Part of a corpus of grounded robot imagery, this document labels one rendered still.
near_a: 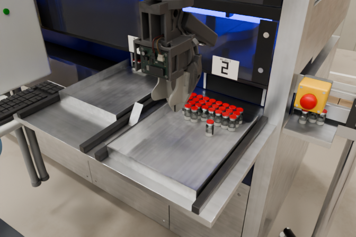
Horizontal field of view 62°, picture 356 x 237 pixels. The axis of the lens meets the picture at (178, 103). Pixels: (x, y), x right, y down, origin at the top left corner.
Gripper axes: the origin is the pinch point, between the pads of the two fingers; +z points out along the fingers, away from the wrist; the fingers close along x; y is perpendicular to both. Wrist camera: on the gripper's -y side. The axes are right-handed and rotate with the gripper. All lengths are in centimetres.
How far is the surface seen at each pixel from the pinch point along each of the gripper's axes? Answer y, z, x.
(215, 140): -18.8, 21.4, -0.5
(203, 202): 2.5, 19.6, 7.9
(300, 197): -102, 110, 18
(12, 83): -12, 26, -89
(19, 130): -13, 55, -99
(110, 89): -24, 21, -45
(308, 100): -32.0, 9.1, 17.9
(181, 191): 2.0, 20.3, 2.2
